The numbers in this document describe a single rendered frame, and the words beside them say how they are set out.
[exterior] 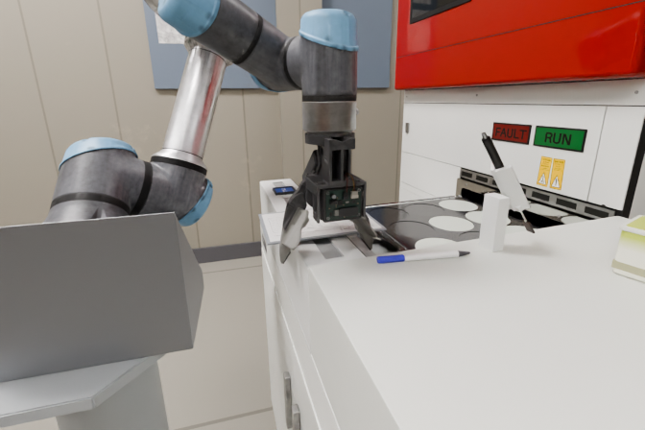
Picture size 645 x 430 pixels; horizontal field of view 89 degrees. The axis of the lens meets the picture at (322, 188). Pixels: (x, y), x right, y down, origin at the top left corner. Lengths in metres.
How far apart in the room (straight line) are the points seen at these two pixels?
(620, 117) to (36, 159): 2.78
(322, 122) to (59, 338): 0.47
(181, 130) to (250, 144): 1.72
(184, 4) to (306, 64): 0.15
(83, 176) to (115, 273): 0.21
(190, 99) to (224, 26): 0.34
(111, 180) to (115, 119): 1.89
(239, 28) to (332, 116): 0.16
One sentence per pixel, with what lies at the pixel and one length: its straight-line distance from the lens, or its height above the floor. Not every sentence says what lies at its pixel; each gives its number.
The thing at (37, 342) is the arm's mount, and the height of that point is 0.87.
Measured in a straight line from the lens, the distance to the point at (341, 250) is 0.53.
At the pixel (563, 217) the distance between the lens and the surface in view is 0.91.
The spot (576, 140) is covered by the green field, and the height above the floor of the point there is 1.10.
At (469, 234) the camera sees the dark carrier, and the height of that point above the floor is 0.90.
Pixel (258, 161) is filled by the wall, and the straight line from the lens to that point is 2.48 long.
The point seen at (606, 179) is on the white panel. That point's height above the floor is 1.03.
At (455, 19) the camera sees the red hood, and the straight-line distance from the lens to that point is 1.13.
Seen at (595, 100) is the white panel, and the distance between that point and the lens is 0.88.
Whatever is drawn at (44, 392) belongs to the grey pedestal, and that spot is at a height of 0.82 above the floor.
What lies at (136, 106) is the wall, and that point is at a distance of 2.52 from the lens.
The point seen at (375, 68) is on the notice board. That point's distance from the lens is 2.64.
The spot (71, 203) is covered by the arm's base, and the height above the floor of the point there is 1.03.
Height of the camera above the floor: 1.19
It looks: 15 degrees down
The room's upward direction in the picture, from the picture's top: 1 degrees counter-clockwise
